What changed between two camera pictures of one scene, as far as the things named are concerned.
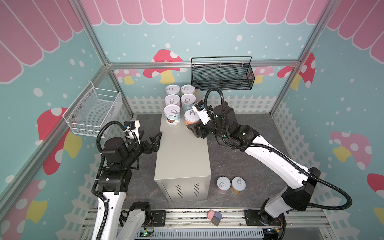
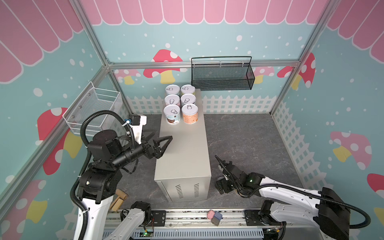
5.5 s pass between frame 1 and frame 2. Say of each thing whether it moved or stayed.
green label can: stayed
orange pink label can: moved
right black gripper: moved
